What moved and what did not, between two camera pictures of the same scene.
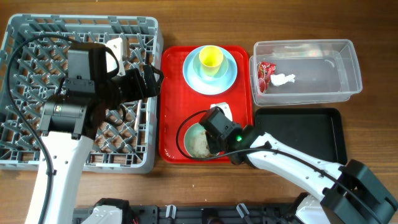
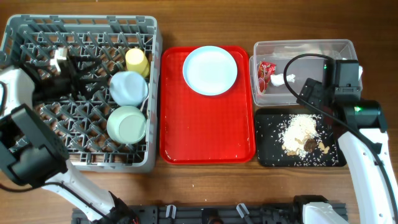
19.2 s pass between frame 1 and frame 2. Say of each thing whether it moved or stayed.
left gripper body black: moved
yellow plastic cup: moved
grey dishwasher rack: stayed
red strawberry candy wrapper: stayed
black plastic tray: stayed
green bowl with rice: moved
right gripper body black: moved
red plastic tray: stayed
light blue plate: stayed
